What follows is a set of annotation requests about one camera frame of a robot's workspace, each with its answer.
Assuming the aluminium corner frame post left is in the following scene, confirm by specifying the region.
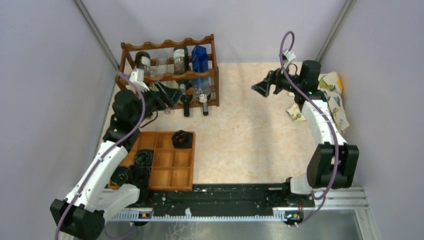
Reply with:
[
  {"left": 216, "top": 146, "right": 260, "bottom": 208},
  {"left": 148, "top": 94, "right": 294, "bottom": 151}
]
[{"left": 72, "top": 0, "right": 119, "bottom": 71}]

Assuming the clear tall glass bottle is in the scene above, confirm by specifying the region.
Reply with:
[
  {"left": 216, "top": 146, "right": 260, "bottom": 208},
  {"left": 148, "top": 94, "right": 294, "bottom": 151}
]
[{"left": 156, "top": 51, "right": 168, "bottom": 77}]

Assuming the black cable coil tray corner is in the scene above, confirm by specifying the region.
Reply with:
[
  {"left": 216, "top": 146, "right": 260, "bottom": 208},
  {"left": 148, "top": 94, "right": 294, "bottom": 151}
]
[{"left": 128, "top": 165, "right": 151, "bottom": 188}]

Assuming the clear square glass bottle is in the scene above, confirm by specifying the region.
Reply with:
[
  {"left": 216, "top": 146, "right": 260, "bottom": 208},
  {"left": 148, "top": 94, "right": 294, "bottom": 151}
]
[{"left": 164, "top": 107, "right": 171, "bottom": 115}]

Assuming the green wine bottle dark label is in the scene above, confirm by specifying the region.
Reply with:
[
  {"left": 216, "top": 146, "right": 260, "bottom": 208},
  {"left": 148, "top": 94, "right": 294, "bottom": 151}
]
[{"left": 199, "top": 94, "right": 211, "bottom": 116}]

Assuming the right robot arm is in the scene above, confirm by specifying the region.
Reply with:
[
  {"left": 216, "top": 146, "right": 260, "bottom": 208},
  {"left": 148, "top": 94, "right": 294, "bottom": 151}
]
[{"left": 251, "top": 60, "right": 359, "bottom": 206}]

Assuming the wooden compartment tray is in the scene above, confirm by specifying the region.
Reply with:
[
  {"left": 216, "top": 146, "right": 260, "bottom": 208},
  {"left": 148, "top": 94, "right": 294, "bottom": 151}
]
[{"left": 107, "top": 130, "right": 196, "bottom": 191}]

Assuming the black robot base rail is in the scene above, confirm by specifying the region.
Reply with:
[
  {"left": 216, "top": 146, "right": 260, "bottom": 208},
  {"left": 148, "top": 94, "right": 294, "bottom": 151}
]
[{"left": 130, "top": 182, "right": 315, "bottom": 217}]

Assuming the aluminium corner frame post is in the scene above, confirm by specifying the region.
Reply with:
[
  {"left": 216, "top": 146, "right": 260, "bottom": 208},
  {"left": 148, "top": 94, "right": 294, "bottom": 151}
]
[
  {"left": 315, "top": 0, "right": 356, "bottom": 63},
  {"left": 72, "top": 0, "right": 119, "bottom": 71}
]

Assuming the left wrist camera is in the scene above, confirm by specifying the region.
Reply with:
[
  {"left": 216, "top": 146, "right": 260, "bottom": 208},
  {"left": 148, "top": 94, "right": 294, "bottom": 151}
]
[{"left": 128, "top": 68, "right": 151, "bottom": 93}]

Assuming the tall green wine bottle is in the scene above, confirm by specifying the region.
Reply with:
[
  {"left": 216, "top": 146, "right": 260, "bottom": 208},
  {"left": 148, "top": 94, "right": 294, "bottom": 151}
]
[{"left": 173, "top": 46, "right": 189, "bottom": 102}]

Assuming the aluminium corner frame post right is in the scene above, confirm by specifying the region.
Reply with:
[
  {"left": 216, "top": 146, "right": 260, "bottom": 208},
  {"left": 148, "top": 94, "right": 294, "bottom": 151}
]
[{"left": 315, "top": 0, "right": 356, "bottom": 63}]

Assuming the dinosaur print cloth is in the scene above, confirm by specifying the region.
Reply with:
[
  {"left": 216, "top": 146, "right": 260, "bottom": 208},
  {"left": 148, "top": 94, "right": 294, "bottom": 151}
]
[{"left": 286, "top": 71, "right": 350, "bottom": 135}]

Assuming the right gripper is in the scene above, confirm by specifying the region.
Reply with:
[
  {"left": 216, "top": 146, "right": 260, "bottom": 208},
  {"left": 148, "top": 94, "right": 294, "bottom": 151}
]
[{"left": 252, "top": 63, "right": 303, "bottom": 98}]

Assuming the dark bottle brown label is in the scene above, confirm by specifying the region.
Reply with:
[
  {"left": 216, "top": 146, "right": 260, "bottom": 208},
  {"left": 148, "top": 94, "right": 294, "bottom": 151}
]
[{"left": 134, "top": 51, "right": 151, "bottom": 77}]

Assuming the wooden wine rack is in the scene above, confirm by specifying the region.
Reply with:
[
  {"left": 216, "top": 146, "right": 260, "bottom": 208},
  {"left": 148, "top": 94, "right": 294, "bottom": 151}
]
[{"left": 119, "top": 34, "right": 220, "bottom": 107}]

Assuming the black cable coil tray left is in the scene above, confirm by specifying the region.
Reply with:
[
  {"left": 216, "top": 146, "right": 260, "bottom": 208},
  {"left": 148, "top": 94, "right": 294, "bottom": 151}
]
[{"left": 110, "top": 165, "right": 129, "bottom": 186}]

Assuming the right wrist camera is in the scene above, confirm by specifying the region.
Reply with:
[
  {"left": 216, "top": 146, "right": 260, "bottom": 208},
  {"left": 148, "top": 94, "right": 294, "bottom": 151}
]
[{"left": 282, "top": 49, "right": 296, "bottom": 67}]

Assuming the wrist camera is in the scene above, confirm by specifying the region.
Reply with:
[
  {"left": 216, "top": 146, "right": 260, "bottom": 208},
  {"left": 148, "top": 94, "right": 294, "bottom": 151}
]
[
  {"left": 282, "top": 49, "right": 296, "bottom": 67},
  {"left": 128, "top": 68, "right": 151, "bottom": 93}
]

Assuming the blue square glass bottle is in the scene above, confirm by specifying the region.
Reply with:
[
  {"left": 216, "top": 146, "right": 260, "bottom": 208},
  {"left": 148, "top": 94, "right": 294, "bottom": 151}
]
[{"left": 191, "top": 44, "right": 212, "bottom": 103}]

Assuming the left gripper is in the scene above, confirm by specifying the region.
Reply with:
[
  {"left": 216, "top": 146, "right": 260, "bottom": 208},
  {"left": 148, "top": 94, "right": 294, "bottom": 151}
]
[{"left": 132, "top": 79, "right": 185, "bottom": 126}]

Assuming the green wine bottle white label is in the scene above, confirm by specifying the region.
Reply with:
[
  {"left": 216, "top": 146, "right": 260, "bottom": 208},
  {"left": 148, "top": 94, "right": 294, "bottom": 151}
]
[{"left": 180, "top": 92, "right": 193, "bottom": 118}]

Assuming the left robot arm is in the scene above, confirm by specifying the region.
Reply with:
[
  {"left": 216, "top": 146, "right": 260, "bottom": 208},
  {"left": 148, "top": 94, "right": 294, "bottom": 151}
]
[{"left": 50, "top": 81, "right": 184, "bottom": 240}]

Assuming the black cable coil in tray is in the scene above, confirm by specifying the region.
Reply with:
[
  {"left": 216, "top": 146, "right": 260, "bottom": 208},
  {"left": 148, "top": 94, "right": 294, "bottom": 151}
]
[{"left": 171, "top": 129, "right": 194, "bottom": 149}]

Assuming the black cable coil tray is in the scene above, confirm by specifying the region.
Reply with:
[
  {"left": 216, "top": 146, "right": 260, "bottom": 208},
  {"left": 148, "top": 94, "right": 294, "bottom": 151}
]
[
  {"left": 110, "top": 165, "right": 129, "bottom": 186},
  {"left": 133, "top": 149, "right": 154, "bottom": 167}
]

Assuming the black cable coil tray middle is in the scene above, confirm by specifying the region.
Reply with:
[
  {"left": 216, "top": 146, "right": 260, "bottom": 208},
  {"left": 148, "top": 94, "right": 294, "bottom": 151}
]
[{"left": 133, "top": 149, "right": 154, "bottom": 167}]

